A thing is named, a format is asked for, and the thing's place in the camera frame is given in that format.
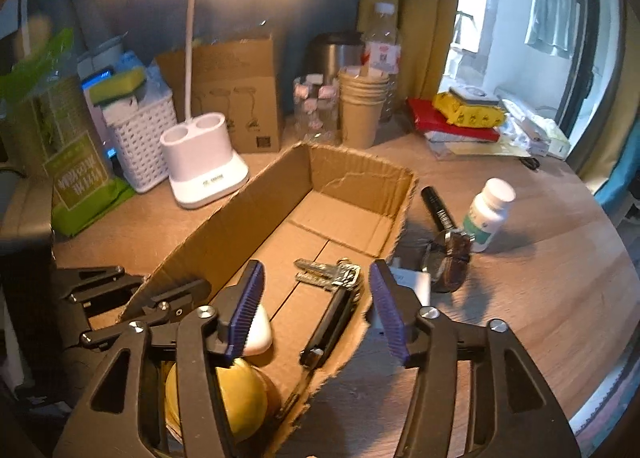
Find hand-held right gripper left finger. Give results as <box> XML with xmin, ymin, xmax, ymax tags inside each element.
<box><xmin>52</xmin><ymin>259</ymin><xmax>273</xmax><ymax>458</ymax></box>

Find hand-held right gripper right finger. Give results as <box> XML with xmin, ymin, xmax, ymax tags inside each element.
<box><xmin>369</xmin><ymin>259</ymin><xmax>583</xmax><ymax>458</ymax></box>

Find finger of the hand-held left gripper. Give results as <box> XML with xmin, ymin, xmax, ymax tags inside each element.
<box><xmin>52</xmin><ymin>264</ymin><xmax>145</xmax><ymax>307</ymax></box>
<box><xmin>79</xmin><ymin>278</ymin><xmax>212</xmax><ymax>350</ymax></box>

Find white earbuds case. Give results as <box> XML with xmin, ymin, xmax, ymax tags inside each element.
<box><xmin>242</xmin><ymin>302</ymin><xmax>273</xmax><ymax>356</ymax></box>

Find white charger block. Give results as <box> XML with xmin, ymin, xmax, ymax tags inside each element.
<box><xmin>367</xmin><ymin>265</ymin><xmax>433</xmax><ymax>336</ymax></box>

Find black car key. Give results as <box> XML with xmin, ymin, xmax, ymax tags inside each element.
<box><xmin>299</xmin><ymin>285</ymin><xmax>368</xmax><ymax>368</ymax></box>

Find silver key bunch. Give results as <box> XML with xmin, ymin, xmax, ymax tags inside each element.
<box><xmin>295</xmin><ymin>258</ymin><xmax>362</xmax><ymax>294</ymax></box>

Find brown leather watch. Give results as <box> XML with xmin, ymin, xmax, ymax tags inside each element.
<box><xmin>424</xmin><ymin>229</ymin><xmax>473</xmax><ymax>294</ymax></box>

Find red can yellow lid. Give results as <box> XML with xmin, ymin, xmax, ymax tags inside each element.
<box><xmin>164</xmin><ymin>357</ymin><xmax>281</xmax><ymax>458</ymax></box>

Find black flashlight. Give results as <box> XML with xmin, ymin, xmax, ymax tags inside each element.
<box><xmin>421</xmin><ymin>186</ymin><xmax>457</xmax><ymax>234</ymax></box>

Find cardboard box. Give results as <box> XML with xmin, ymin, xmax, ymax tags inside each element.
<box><xmin>120</xmin><ymin>140</ymin><xmax>420</xmax><ymax>458</ymax></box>

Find white pill bottle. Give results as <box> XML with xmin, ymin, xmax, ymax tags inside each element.
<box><xmin>462</xmin><ymin>178</ymin><xmax>516</xmax><ymax>253</ymax></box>

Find green wipes packet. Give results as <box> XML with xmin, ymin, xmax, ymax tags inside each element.
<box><xmin>0</xmin><ymin>28</ymin><xmax>136</xmax><ymax>238</ymax></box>

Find white woven basket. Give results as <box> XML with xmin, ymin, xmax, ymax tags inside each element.
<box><xmin>102</xmin><ymin>88</ymin><xmax>177</xmax><ymax>194</ymax></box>

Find white desk lamp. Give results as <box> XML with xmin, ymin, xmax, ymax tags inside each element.
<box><xmin>100</xmin><ymin>0</ymin><xmax>298</xmax><ymax>210</ymax></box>

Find clear document folder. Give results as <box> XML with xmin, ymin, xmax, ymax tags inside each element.
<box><xmin>427</xmin><ymin>130</ymin><xmax>533</xmax><ymax>161</ymax></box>

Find white plastic packet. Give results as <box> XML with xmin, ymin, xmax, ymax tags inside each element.
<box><xmin>425</xmin><ymin>128</ymin><xmax>501</xmax><ymax>145</ymax></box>

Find yellow green sponge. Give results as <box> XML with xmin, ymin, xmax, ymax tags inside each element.
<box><xmin>90</xmin><ymin>67</ymin><xmax>147</xmax><ymax>106</ymax></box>

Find red book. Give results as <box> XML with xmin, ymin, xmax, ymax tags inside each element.
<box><xmin>407</xmin><ymin>97</ymin><xmax>501</xmax><ymax>143</ymax></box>

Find phone with lit screen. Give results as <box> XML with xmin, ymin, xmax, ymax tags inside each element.
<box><xmin>80</xmin><ymin>65</ymin><xmax>117</xmax><ymax>94</ymax></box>

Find stack of brown paper cups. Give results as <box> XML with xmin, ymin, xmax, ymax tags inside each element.
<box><xmin>338</xmin><ymin>65</ymin><xmax>391</xmax><ymax>150</ymax></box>

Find brown lamp carton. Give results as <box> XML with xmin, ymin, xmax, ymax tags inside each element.
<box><xmin>156</xmin><ymin>34</ymin><xmax>285</xmax><ymax>154</ymax></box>

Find glass jar pink labels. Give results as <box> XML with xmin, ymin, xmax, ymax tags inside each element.
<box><xmin>292</xmin><ymin>72</ymin><xmax>341</xmax><ymax>145</ymax></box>

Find yellow printed packet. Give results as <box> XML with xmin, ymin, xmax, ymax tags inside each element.
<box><xmin>432</xmin><ymin>92</ymin><xmax>507</xmax><ymax>128</ymax></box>

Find pale blue plastic bag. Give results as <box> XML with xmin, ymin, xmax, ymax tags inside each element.
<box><xmin>117</xmin><ymin>50</ymin><xmax>151</xmax><ymax>74</ymax></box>

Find white tissue packets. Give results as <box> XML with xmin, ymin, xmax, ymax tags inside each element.
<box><xmin>500</xmin><ymin>99</ymin><xmax>551</xmax><ymax>154</ymax></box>

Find grey white flat device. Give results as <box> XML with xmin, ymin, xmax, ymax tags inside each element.
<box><xmin>448</xmin><ymin>86</ymin><xmax>501</xmax><ymax>106</ymax></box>

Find pale yellow tissue pack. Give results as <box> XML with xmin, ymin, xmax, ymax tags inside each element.
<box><xmin>530</xmin><ymin>113</ymin><xmax>572</xmax><ymax>159</ymax></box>

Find narrow teal curtain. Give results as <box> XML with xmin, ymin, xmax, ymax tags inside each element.
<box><xmin>595</xmin><ymin>153</ymin><xmax>640</xmax><ymax>239</ymax></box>

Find narrow yellow curtain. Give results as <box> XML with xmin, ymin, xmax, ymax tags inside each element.
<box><xmin>570</xmin><ymin>113</ymin><xmax>640</xmax><ymax>189</ymax></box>

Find clear water bottle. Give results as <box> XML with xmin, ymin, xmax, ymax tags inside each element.
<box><xmin>364</xmin><ymin>2</ymin><xmax>403</xmax><ymax>124</ymax></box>

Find steel thermos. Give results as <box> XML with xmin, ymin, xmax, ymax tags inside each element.
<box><xmin>306</xmin><ymin>32</ymin><xmax>366</xmax><ymax>84</ymax></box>

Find wide yellow curtain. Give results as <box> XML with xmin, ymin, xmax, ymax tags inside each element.
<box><xmin>360</xmin><ymin>0</ymin><xmax>463</xmax><ymax>104</ymax></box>

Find hanging pale green shirt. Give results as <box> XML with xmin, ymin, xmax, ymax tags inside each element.
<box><xmin>525</xmin><ymin>0</ymin><xmax>581</xmax><ymax>59</ymax></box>

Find black sliding door frame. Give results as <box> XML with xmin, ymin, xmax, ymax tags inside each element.
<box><xmin>557</xmin><ymin>0</ymin><xmax>626</xmax><ymax>164</ymax></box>

